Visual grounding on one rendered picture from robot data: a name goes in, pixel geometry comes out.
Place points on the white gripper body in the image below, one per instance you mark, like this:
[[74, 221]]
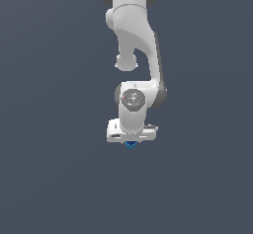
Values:
[[113, 133]]

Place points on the small blue object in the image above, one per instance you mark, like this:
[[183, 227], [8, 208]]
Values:
[[130, 144]]

